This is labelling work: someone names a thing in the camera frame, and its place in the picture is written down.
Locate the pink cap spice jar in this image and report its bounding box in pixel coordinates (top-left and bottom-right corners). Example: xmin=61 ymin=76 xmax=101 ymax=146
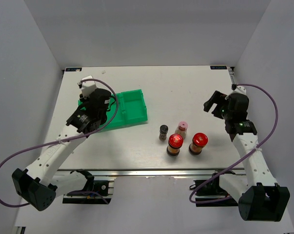
xmin=175 ymin=121 xmax=188 ymax=137

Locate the red cap sauce jar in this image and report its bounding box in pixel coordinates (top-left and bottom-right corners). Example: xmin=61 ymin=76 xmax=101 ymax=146
xmin=189 ymin=133 xmax=208 ymax=155
xmin=166 ymin=134 xmax=184 ymax=156

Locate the black cap pepper jar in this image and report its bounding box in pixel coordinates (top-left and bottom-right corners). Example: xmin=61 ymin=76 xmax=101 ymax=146
xmin=159 ymin=125 xmax=168 ymax=141

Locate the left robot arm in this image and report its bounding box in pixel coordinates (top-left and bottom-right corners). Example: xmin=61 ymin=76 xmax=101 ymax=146
xmin=12 ymin=88 xmax=112 ymax=211

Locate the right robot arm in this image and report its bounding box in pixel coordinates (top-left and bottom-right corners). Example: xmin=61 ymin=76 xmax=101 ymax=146
xmin=203 ymin=91 xmax=290 ymax=222

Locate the green bin left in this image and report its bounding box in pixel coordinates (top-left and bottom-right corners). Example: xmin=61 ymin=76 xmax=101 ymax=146
xmin=78 ymin=100 xmax=88 ymax=109

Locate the blue corner sticker right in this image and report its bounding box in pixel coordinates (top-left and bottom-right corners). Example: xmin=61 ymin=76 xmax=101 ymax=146
xmin=210 ymin=65 xmax=228 ymax=70

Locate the blue corner sticker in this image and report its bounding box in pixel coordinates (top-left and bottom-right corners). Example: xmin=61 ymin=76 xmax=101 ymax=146
xmin=65 ymin=67 xmax=82 ymax=72
xmin=210 ymin=65 xmax=228 ymax=70

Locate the blue corner sticker left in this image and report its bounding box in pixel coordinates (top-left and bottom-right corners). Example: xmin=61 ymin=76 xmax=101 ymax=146
xmin=65 ymin=67 xmax=82 ymax=72

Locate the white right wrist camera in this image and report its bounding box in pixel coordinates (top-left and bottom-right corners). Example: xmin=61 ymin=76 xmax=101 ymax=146
xmin=230 ymin=84 xmax=247 ymax=96

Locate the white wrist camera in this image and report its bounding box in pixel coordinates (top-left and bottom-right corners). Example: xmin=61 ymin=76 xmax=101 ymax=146
xmin=79 ymin=75 xmax=97 ymax=99
xmin=230 ymin=84 xmax=247 ymax=96

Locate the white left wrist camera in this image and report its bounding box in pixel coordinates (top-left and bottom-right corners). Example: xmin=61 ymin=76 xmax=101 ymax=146
xmin=79 ymin=75 xmax=97 ymax=99

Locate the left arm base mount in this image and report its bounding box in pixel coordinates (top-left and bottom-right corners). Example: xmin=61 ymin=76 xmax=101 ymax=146
xmin=62 ymin=170 xmax=114 ymax=205

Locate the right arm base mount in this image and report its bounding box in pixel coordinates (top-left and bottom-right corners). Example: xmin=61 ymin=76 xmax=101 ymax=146
xmin=195 ymin=177 xmax=238 ymax=207

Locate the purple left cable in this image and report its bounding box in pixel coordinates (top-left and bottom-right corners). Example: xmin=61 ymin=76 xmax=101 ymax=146
xmin=0 ymin=79 xmax=118 ymax=208

